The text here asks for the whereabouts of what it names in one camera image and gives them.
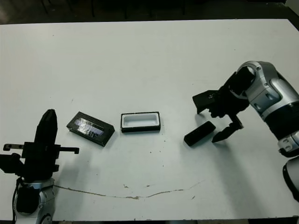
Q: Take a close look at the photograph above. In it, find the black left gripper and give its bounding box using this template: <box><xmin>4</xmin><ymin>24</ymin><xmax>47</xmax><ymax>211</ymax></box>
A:
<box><xmin>3</xmin><ymin>109</ymin><xmax>80</xmax><ymax>180</ymax></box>

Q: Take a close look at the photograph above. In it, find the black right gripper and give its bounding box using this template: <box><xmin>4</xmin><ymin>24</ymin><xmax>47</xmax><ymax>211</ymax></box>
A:
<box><xmin>208</xmin><ymin>80</ymin><xmax>249</xmax><ymax>144</ymax></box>

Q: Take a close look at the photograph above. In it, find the slim black camera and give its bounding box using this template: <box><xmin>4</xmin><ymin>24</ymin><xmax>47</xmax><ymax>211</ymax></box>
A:
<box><xmin>184</xmin><ymin>120</ymin><xmax>216</xmax><ymax>148</ymax></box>

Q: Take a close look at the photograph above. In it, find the black printed box lid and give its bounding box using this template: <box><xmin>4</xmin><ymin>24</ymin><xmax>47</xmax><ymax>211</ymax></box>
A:
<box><xmin>66</xmin><ymin>111</ymin><xmax>115</xmax><ymax>147</ymax></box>

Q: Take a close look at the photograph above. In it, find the black box base white insert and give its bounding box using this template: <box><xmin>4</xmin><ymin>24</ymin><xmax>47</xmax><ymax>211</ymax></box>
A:
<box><xmin>121</xmin><ymin>111</ymin><xmax>161</xmax><ymax>133</ymax></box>

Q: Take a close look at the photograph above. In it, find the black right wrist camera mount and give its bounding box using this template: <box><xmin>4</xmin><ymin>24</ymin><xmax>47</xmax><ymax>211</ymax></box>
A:
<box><xmin>192</xmin><ymin>90</ymin><xmax>221</xmax><ymax>115</ymax></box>

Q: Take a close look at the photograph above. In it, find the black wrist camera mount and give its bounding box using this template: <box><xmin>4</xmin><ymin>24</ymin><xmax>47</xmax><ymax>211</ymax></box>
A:
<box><xmin>0</xmin><ymin>153</ymin><xmax>25</xmax><ymax>175</ymax></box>
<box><xmin>192</xmin><ymin>90</ymin><xmax>221</xmax><ymax>115</ymax></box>

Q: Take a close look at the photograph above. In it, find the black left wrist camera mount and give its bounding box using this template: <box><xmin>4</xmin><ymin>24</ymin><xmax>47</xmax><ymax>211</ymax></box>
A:
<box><xmin>0</xmin><ymin>153</ymin><xmax>25</xmax><ymax>175</ymax></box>

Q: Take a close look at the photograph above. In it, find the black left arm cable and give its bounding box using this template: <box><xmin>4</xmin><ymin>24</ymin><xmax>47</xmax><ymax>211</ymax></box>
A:
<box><xmin>11</xmin><ymin>177</ymin><xmax>23</xmax><ymax>221</ymax></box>

